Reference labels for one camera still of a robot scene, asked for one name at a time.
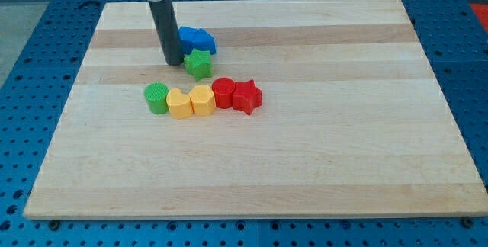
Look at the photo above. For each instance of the green star block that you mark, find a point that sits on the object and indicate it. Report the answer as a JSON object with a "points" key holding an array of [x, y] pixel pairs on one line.
{"points": [[198, 64]]}

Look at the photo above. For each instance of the red star block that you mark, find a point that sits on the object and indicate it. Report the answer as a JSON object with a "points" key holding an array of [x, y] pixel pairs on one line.
{"points": [[247, 97]]}

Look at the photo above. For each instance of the blue pentagon block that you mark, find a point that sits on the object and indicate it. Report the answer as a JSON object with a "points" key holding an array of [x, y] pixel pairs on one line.
{"points": [[203, 41]]}

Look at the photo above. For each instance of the red cylinder block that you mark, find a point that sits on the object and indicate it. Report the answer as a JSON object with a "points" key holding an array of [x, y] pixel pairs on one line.
{"points": [[223, 89]]}

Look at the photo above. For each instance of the yellow heart block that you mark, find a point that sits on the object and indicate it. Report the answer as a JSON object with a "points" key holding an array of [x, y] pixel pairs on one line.
{"points": [[179, 104]]}

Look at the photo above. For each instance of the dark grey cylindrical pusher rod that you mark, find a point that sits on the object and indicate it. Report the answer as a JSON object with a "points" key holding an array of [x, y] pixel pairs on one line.
{"points": [[163, 14]]}

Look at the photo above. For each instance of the wooden board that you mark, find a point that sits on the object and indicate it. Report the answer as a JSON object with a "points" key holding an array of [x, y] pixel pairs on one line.
{"points": [[353, 122]]}

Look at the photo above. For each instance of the green cylinder block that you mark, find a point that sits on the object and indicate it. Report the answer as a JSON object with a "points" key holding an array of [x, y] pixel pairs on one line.
{"points": [[155, 95]]}

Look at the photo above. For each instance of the yellow hexagon block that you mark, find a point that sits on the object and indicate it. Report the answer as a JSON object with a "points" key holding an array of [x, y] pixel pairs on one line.
{"points": [[203, 100]]}

